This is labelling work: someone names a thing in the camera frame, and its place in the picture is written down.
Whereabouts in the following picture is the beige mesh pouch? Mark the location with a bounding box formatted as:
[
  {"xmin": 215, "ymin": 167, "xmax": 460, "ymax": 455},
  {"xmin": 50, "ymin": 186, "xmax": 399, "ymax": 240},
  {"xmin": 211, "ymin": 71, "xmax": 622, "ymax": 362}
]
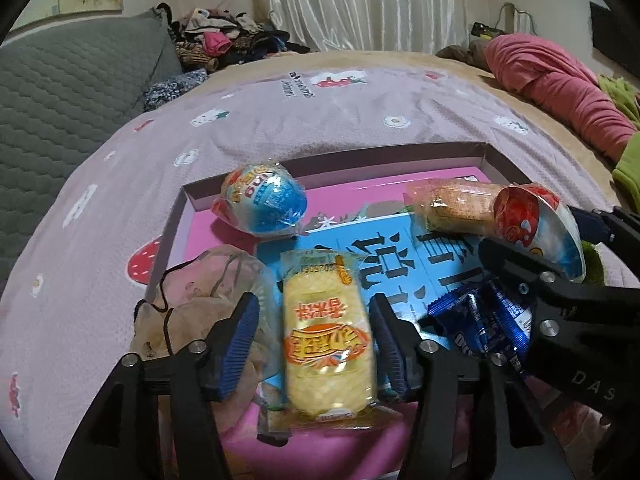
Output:
[{"xmin": 131, "ymin": 245, "xmax": 283, "ymax": 411}]

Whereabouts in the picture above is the blue floral cloth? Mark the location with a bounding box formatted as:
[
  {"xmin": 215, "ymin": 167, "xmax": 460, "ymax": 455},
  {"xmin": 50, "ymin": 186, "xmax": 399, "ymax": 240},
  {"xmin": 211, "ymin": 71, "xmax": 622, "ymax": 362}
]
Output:
[{"xmin": 142, "ymin": 69, "xmax": 208, "ymax": 113}]

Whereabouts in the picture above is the yellow cake packet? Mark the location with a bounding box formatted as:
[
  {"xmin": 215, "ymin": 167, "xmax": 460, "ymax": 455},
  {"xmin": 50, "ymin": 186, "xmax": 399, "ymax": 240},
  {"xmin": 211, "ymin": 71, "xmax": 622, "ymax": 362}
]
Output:
[{"xmin": 257, "ymin": 249, "xmax": 401, "ymax": 431}]

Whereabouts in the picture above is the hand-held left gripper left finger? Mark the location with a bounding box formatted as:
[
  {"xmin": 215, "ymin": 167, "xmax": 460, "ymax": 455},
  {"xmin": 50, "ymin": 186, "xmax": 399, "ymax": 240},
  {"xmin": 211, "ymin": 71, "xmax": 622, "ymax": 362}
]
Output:
[{"xmin": 55, "ymin": 291, "xmax": 262, "ymax": 480}]

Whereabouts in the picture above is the blue cookie packet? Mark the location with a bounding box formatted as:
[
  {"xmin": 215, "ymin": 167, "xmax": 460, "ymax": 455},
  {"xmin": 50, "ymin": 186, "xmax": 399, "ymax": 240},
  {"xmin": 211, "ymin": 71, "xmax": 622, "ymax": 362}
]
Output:
[{"xmin": 417, "ymin": 280, "xmax": 538, "ymax": 376}]

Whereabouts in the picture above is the black wall television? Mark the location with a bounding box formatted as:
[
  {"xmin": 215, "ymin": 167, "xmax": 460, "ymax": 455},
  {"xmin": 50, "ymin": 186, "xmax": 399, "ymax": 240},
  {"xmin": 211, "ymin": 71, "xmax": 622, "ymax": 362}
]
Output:
[{"xmin": 590, "ymin": 1, "xmax": 632, "ymax": 71}]

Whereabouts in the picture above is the pink shallow box tray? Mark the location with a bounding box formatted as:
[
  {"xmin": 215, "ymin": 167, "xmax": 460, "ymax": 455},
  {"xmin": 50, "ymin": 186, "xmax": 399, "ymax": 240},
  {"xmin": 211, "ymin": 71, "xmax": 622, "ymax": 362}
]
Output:
[{"xmin": 145, "ymin": 142, "xmax": 616, "ymax": 480}]

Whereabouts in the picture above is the pink quilt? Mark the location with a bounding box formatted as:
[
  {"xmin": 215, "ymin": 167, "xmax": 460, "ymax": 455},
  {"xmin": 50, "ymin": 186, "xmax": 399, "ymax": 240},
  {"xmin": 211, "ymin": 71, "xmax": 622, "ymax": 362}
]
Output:
[{"xmin": 484, "ymin": 32, "xmax": 640, "ymax": 161}]

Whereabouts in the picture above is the white shiny curtain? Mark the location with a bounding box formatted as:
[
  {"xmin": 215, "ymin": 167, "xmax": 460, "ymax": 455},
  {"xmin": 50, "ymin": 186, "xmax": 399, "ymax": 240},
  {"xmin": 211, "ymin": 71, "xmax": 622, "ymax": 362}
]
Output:
[{"xmin": 255, "ymin": 0, "xmax": 468, "ymax": 53}]

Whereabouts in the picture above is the brown cloth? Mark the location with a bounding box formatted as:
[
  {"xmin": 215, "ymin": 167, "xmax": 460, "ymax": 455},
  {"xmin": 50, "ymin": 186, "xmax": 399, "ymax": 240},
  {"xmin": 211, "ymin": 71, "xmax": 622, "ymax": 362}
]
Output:
[{"xmin": 435, "ymin": 40, "xmax": 488, "ymax": 68}]

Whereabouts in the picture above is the blue red toy egg packet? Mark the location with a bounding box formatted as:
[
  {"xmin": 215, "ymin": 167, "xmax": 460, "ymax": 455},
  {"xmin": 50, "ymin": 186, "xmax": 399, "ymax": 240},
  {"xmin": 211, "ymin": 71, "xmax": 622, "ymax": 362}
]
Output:
[
  {"xmin": 492, "ymin": 183, "xmax": 587, "ymax": 283},
  {"xmin": 212, "ymin": 162, "xmax": 307, "ymax": 237}
]

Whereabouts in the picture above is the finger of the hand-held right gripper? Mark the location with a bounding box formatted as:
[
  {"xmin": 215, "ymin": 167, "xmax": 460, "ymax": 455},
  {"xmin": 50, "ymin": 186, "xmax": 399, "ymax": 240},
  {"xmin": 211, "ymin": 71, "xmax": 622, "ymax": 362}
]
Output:
[
  {"xmin": 477, "ymin": 239, "xmax": 567, "ymax": 307},
  {"xmin": 572, "ymin": 206, "xmax": 640, "ymax": 247}
]

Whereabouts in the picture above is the pile of clothes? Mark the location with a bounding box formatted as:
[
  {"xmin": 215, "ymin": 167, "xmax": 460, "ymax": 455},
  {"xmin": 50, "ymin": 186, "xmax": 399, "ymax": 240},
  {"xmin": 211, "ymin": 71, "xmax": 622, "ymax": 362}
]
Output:
[{"xmin": 157, "ymin": 2, "xmax": 313, "ymax": 73}]

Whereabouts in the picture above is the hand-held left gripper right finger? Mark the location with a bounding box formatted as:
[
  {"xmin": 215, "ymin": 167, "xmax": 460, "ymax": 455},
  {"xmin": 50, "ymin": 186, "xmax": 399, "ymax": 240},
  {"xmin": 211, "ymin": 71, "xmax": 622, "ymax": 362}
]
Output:
[{"xmin": 367, "ymin": 292, "xmax": 576, "ymax": 480}]

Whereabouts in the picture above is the green fleece blanket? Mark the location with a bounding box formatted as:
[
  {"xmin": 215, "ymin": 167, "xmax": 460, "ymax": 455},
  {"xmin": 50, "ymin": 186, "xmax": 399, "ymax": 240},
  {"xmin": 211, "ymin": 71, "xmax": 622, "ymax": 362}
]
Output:
[{"xmin": 595, "ymin": 74, "xmax": 640, "ymax": 201}]

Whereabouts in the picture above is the long clear bread packet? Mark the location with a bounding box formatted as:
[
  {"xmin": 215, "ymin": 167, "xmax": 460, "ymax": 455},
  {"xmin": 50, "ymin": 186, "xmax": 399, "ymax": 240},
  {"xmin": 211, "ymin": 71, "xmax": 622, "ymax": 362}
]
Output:
[{"xmin": 405, "ymin": 178, "xmax": 508, "ymax": 236}]

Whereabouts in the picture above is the green fuzzy ring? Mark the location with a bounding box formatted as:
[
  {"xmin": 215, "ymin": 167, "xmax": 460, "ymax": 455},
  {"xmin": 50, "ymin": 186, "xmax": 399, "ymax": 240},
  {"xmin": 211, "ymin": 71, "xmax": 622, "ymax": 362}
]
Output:
[{"xmin": 580, "ymin": 242, "xmax": 606, "ymax": 281}]

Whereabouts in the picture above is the grey quilted headboard cover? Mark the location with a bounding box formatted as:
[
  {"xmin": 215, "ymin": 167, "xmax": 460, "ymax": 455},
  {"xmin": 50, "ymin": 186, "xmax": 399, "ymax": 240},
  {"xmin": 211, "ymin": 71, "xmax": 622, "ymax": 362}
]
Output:
[{"xmin": 0, "ymin": 7, "xmax": 183, "ymax": 291}]

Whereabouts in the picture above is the white arched frame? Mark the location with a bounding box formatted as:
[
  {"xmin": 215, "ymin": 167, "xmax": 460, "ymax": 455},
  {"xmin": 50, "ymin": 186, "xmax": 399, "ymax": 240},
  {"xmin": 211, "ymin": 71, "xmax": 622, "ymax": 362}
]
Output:
[{"xmin": 497, "ymin": 2, "xmax": 536, "ymax": 36}]

